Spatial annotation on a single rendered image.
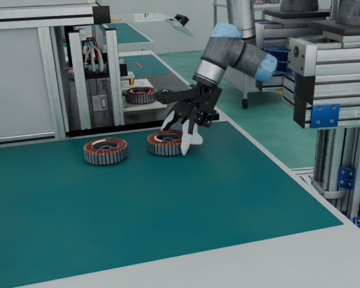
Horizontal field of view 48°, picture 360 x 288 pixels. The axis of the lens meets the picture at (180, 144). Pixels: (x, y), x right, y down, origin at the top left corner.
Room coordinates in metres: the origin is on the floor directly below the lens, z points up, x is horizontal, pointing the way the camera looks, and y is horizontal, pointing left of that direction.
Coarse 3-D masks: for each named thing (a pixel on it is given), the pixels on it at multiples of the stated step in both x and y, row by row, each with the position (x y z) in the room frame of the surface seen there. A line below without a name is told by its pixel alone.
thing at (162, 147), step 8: (152, 136) 1.02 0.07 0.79; (160, 136) 1.04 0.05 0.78; (168, 136) 1.04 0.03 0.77; (176, 136) 1.03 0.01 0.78; (152, 144) 0.97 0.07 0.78; (160, 144) 0.97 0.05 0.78; (168, 144) 0.97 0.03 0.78; (176, 144) 0.96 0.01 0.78; (152, 152) 0.98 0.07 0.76; (160, 152) 0.96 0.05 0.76; (168, 152) 0.96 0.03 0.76; (176, 152) 0.96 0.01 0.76
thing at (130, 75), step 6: (108, 66) 1.33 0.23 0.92; (120, 66) 1.33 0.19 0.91; (126, 66) 1.34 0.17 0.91; (90, 72) 1.33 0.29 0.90; (96, 72) 1.32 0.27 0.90; (108, 72) 1.32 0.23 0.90; (120, 72) 1.33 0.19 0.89; (126, 72) 1.34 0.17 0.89; (132, 72) 1.39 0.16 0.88; (90, 78) 1.31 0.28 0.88; (96, 78) 1.31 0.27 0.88; (96, 84) 1.32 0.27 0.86
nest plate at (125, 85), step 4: (136, 80) 1.68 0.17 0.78; (140, 80) 1.68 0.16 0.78; (144, 80) 1.68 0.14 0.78; (124, 84) 1.62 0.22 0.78; (128, 84) 1.62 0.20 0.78; (136, 84) 1.61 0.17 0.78; (140, 84) 1.61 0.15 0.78; (144, 84) 1.61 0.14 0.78; (148, 84) 1.61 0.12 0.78; (124, 88) 1.56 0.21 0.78; (128, 88) 1.55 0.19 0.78; (124, 92) 1.53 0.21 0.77
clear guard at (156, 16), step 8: (112, 16) 1.42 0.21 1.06; (120, 16) 1.41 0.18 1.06; (128, 16) 1.40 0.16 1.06; (136, 16) 1.39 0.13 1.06; (144, 16) 1.37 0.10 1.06; (152, 16) 1.36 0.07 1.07; (160, 16) 1.35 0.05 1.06; (168, 16) 1.34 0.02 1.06; (96, 24) 1.21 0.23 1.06; (104, 24) 1.22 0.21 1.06; (176, 24) 1.33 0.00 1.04; (184, 32) 1.34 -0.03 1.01
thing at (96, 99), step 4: (92, 92) 1.36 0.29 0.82; (96, 92) 1.35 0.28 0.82; (100, 92) 1.35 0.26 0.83; (104, 92) 1.35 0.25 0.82; (92, 96) 1.31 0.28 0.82; (96, 96) 1.31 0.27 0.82; (100, 96) 1.31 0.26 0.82; (104, 96) 1.31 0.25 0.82; (92, 100) 1.31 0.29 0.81; (96, 100) 1.31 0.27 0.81; (100, 100) 1.31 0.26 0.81; (92, 104) 1.34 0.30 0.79; (96, 104) 1.31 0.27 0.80; (100, 104) 1.31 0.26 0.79; (96, 108) 1.31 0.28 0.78; (100, 108) 1.31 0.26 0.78; (104, 108) 1.31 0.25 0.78
